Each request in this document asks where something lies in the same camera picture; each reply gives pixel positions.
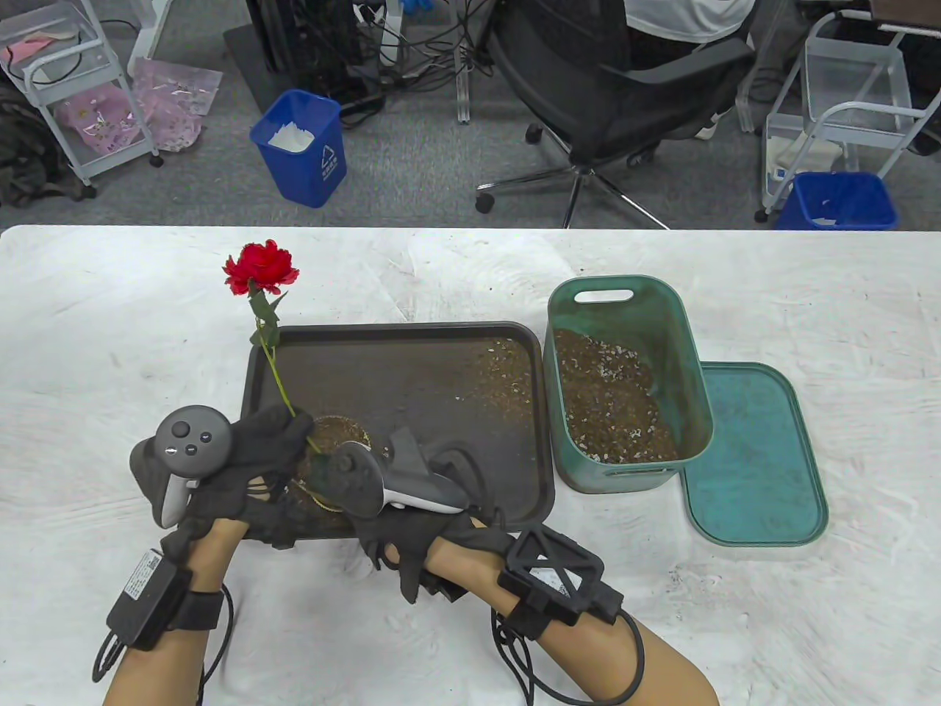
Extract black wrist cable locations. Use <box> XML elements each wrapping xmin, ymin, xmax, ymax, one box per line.
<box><xmin>491</xmin><ymin>610</ymin><xmax>646</xmax><ymax>706</ymax></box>
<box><xmin>92</xmin><ymin>585</ymin><xmax>236</xmax><ymax>706</ymax></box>

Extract plain blue bin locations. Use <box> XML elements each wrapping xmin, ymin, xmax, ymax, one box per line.
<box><xmin>773</xmin><ymin>171</ymin><xmax>901</xmax><ymax>232</ymax></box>

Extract green plastic bin lid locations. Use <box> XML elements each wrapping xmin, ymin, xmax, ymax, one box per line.
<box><xmin>679</xmin><ymin>360</ymin><xmax>830</xmax><ymax>548</ymax></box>

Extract pink plastic bag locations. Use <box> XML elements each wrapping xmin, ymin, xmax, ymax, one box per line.
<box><xmin>57</xmin><ymin>82</ymin><xmax>141</xmax><ymax>156</ymax></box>
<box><xmin>130</xmin><ymin>57</ymin><xmax>224</xmax><ymax>154</ymax></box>

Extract person's left hand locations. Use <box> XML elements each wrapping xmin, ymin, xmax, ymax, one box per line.
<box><xmin>131</xmin><ymin>403</ymin><xmax>317</xmax><ymax>565</ymax></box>

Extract person's left forearm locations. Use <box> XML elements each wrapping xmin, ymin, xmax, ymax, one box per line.
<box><xmin>103</xmin><ymin>518</ymin><xmax>251</xmax><ymax>706</ymax></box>

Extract person's right forearm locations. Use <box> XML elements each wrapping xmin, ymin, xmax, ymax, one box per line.
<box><xmin>425</xmin><ymin>537</ymin><xmax>720</xmax><ymax>706</ymax></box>

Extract black right wrist camera module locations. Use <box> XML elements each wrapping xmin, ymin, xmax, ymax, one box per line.
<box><xmin>498</xmin><ymin>524</ymin><xmax>626</xmax><ymax>639</ymax></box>

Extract scattered potting mix crumbs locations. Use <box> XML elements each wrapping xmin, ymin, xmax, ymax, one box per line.
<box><xmin>456</xmin><ymin>338</ymin><xmax>543</xmax><ymax>427</ymax></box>

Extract white metal trolley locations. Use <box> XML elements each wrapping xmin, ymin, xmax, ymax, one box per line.
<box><xmin>0</xmin><ymin>0</ymin><xmax>165</xmax><ymax>188</ymax></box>
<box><xmin>754</xmin><ymin>10</ymin><xmax>941</xmax><ymax>224</ymax></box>

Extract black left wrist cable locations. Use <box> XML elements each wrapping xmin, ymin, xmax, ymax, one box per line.
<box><xmin>92</xmin><ymin>585</ymin><xmax>236</xmax><ymax>706</ymax></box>

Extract blue bin with white symbol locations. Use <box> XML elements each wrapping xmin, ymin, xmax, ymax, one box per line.
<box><xmin>249</xmin><ymin>88</ymin><xmax>348</xmax><ymax>210</ymax></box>

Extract black left wrist camera module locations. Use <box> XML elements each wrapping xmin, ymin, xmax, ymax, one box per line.
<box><xmin>107</xmin><ymin>548</ymin><xmax>225</xmax><ymax>652</ymax></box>

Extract yellow ribbed flower pot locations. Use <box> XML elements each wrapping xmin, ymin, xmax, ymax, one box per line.
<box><xmin>290</xmin><ymin>416</ymin><xmax>372</xmax><ymax>513</ymax></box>

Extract red artificial rose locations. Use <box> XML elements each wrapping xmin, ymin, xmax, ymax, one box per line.
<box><xmin>223</xmin><ymin>240</ymin><xmax>322</xmax><ymax>453</ymax></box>

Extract person's right hand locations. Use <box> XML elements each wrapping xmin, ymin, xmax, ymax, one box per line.
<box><xmin>346</xmin><ymin>427</ymin><xmax>517</xmax><ymax>605</ymax></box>

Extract brown potting mix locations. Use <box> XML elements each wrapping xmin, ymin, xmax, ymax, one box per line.
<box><xmin>298</xmin><ymin>418</ymin><xmax>372</xmax><ymax>501</ymax></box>
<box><xmin>553</xmin><ymin>329</ymin><xmax>679</xmax><ymax>464</ymax></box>

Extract black office chair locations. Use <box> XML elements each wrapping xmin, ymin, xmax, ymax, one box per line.
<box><xmin>474</xmin><ymin>0</ymin><xmax>758</xmax><ymax>230</ymax></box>

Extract bundle of floor cables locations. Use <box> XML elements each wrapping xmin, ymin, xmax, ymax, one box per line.
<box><xmin>351</xmin><ymin>0</ymin><xmax>502</xmax><ymax>98</ymax></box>

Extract dark brown plastic tray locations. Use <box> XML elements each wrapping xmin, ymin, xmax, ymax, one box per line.
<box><xmin>241</xmin><ymin>322</ymin><xmax>557</xmax><ymax>543</ymax></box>

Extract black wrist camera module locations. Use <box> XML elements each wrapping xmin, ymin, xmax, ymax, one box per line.
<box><xmin>107</xmin><ymin>548</ymin><xmax>225</xmax><ymax>652</ymax></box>
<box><xmin>498</xmin><ymin>524</ymin><xmax>626</xmax><ymax>639</ymax></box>

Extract black backpack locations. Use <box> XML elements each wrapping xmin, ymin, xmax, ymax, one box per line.
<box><xmin>0</xmin><ymin>79</ymin><xmax>98</xmax><ymax>208</ymax></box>

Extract black computer tower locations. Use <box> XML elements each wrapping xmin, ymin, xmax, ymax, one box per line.
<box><xmin>245</xmin><ymin>0</ymin><xmax>366</xmax><ymax>76</ymax></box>

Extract green plastic storage bin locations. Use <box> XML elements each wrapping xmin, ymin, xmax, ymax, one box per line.
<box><xmin>543</xmin><ymin>275</ymin><xmax>715</xmax><ymax>495</ymax></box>

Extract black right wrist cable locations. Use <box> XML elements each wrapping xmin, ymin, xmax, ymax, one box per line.
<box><xmin>491</xmin><ymin>610</ymin><xmax>646</xmax><ymax>706</ymax></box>

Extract white desk leg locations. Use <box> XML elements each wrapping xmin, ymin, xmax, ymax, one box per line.
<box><xmin>735</xmin><ymin>74</ymin><xmax>758</xmax><ymax>135</ymax></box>

